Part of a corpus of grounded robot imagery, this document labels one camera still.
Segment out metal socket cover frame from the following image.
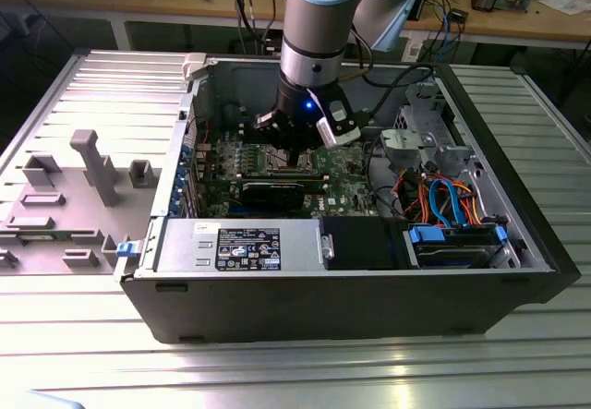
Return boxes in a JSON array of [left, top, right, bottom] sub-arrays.
[[266, 146, 313, 173]]

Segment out black graphics card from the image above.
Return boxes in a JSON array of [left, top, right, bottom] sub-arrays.
[[239, 178, 306, 211]]

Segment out green motherboard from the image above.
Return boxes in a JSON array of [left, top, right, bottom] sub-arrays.
[[193, 125, 398, 219]]

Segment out beige case latch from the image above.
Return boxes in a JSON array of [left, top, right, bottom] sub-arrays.
[[182, 52, 209, 82]]

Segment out black plastic fan shroud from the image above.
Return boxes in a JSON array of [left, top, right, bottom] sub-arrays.
[[320, 217, 407, 271]]

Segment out silver power supply unit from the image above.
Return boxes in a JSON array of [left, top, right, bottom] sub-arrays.
[[156, 218, 324, 274]]

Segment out black open PC case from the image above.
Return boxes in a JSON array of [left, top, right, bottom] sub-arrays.
[[113, 53, 582, 345]]

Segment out wooden desk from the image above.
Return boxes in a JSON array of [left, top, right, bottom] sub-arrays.
[[0, 0, 591, 53]]

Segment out hard disk in blue carrier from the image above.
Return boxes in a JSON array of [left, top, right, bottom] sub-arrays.
[[404, 223, 509, 270]]

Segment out grey plastic parts rack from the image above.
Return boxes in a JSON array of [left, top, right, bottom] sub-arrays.
[[0, 129, 163, 275]]

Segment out white paper sheet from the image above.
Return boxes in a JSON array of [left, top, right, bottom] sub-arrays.
[[538, 0, 591, 16]]

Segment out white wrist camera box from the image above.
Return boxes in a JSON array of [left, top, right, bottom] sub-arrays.
[[315, 88, 362, 150]]

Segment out silver metal drive bracket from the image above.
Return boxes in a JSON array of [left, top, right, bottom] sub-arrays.
[[380, 127, 438, 170]]

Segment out black camera cable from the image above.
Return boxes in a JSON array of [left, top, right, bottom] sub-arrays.
[[344, 25, 438, 126]]

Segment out blue flat wire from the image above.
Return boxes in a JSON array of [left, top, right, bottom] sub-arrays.
[[428, 176, 468, 229]]

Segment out orange wire bundle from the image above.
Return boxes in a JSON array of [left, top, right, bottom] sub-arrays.
[[397, 171, 486, 225]]

